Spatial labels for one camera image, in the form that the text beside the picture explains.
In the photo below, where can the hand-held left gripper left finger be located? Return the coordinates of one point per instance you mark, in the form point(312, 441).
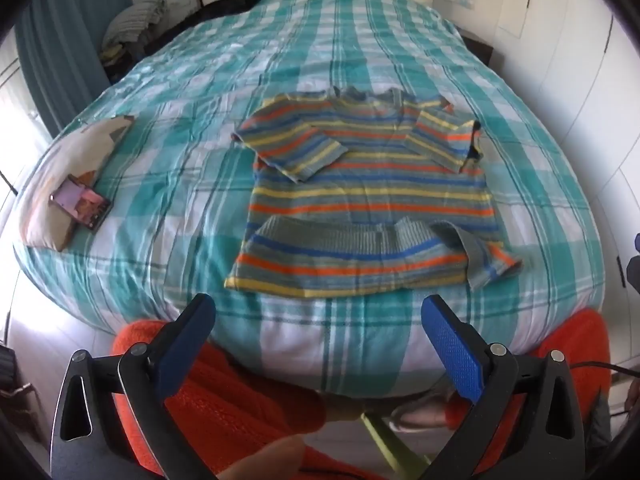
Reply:
point(187, 355)

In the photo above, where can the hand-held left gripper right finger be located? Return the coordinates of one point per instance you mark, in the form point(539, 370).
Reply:
point(452, 355)

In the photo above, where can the striped knit sweater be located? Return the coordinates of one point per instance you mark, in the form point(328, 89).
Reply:
point(370, 180)

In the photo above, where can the pile of folded clothes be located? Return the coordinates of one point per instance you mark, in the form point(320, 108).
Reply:
point(132, 20)

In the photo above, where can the grey slipper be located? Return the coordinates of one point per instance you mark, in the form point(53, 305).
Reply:
point(420, 412)

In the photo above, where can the person's orange trousers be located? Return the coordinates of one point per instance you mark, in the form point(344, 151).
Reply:
point(225, 410)

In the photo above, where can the green stool leg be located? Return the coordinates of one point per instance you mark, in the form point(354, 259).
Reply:
point(390, 442)

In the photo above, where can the teal plaid bed blanket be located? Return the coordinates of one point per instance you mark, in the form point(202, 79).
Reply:
point(200, 170)

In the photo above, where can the smartphone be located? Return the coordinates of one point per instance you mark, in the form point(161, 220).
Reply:
point(80, 202)

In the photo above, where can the white wardrobe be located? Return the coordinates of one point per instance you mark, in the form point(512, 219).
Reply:
point(575, 85)

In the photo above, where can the white patterned pillow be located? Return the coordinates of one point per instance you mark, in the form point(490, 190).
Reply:
point(75, 155)

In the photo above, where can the dark nightstand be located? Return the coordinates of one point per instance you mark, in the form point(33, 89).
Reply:
point(479, 49)

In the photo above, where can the teal curtain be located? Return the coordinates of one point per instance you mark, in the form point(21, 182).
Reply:
point(55, 60)

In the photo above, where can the black cloth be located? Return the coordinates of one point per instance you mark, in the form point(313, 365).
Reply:
point(220, 7)

